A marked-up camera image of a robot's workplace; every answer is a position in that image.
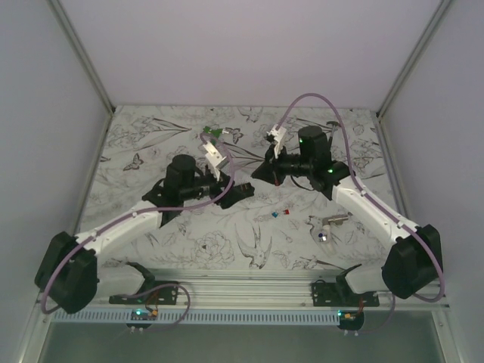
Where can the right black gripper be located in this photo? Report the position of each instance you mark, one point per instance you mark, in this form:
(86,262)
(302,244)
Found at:
(269,170)

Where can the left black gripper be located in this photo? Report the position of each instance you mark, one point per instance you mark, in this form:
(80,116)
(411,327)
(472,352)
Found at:
(223,183)

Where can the black fuse box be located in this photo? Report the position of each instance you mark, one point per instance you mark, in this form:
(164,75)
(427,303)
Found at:
(240,193)

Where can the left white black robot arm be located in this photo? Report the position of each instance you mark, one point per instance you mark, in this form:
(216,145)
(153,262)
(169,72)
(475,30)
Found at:
(73,272)

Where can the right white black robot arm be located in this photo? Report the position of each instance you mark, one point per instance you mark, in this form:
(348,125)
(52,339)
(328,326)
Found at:
(414,254)

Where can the floral patterned table mat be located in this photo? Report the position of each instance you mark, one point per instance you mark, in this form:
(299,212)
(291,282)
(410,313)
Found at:
(141,142)

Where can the small black hammer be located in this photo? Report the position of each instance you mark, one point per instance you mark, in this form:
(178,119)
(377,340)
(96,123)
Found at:
(333,125)

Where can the white blue capped part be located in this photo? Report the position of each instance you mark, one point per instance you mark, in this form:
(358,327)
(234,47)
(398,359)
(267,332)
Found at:
(324,235)

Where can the silver metal cylinder part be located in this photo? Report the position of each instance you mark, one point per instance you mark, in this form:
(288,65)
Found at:
(335,220)

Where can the left controller board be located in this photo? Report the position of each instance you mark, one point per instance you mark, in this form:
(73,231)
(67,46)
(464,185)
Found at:
(141,319)

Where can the controller board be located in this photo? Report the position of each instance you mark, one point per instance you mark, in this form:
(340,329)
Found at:
(350,321)
(141,319)

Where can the right controller board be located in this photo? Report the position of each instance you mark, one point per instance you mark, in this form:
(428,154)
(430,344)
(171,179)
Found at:
(350,321)

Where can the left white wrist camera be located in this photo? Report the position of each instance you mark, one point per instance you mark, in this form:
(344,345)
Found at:
(216,160)

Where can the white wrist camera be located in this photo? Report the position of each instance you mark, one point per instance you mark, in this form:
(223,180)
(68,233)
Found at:
(276,136)
(216,160)

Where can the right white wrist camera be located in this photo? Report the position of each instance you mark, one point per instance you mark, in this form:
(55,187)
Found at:
(276,136)

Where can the aluminium rail frame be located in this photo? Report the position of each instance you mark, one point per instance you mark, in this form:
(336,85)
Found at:
(195,288)

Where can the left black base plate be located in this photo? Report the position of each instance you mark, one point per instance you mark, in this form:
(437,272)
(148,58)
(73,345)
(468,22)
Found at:
(158,293)

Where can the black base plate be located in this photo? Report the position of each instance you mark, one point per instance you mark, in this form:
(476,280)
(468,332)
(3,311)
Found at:
(158,293)
(330,294)

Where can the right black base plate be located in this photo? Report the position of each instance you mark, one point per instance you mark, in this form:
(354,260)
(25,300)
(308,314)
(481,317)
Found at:
(330,294)

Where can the slotted grey cable duct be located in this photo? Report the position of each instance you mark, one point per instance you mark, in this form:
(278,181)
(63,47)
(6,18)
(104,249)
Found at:
(207,316)

